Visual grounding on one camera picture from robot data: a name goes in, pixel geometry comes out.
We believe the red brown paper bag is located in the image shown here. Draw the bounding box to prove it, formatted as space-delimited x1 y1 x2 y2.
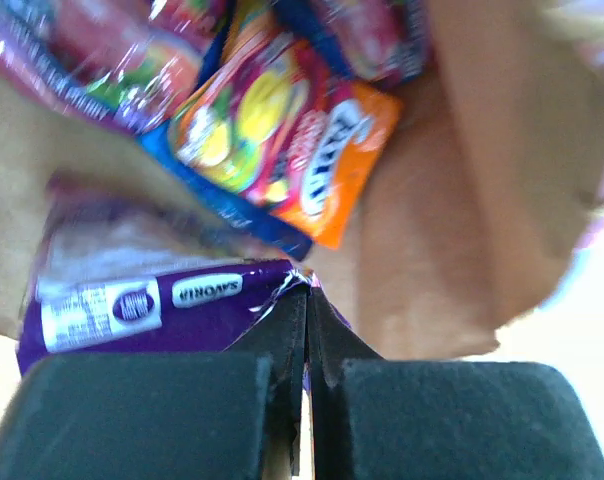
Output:
0 1 604 359

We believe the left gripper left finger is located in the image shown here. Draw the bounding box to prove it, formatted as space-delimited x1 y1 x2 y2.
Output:
0 287 308 479

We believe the red snack packet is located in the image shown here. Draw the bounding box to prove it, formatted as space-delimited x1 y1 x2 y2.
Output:
0 0 234 135

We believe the blue Doritos chips packet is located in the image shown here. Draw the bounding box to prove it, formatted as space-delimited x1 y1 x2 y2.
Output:
137 1 351 260

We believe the orange Fox's fruits packet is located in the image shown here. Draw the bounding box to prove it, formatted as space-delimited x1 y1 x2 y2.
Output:
168 29 401 249

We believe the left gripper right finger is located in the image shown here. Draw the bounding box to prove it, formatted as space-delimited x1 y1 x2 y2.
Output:
306 292 604 479

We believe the purple snack packet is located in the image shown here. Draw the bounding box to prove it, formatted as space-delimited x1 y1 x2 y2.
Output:
15 189 353 376

